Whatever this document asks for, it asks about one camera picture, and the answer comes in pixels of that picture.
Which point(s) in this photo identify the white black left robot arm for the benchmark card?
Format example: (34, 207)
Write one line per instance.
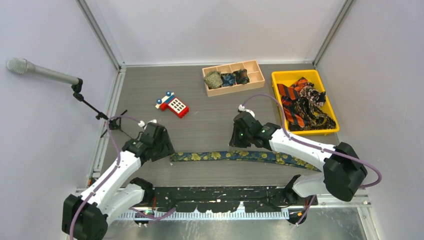
(88, 215)

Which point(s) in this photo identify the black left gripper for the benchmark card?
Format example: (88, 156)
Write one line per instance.
(167, 150)

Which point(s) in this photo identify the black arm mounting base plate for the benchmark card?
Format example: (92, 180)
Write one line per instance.
(220, 203)

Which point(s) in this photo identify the olive green rolled tie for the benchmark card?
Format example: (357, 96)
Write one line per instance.
(213, 79)

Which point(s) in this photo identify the black floral patterned tie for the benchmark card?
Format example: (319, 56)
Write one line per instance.
(311, 105)

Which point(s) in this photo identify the blue yellow floral tie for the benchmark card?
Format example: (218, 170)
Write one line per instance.
(244, 155)

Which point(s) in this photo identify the yellow plastic bin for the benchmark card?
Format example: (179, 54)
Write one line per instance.
(288, 78)

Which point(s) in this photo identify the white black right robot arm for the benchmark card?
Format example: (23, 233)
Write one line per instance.
(339, 175)

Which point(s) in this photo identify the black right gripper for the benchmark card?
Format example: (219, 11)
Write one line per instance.
(235, 142)

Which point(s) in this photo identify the black microphone stand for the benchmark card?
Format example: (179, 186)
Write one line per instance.
(115, 124)

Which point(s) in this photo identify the red white toy brick block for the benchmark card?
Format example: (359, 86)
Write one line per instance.
(171, 102)

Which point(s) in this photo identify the orange navy striped tie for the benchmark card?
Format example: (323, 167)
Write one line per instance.
(290, 98)

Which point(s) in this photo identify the dark brown rolled tie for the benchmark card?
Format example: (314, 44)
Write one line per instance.
(241, 76)

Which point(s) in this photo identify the blue rolled tie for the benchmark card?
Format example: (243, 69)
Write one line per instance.
(228, 79)

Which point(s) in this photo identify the silver microphone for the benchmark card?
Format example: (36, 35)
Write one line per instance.
(22, 66)

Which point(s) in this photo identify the wooden divided tray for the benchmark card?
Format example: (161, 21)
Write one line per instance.
(255, 74)

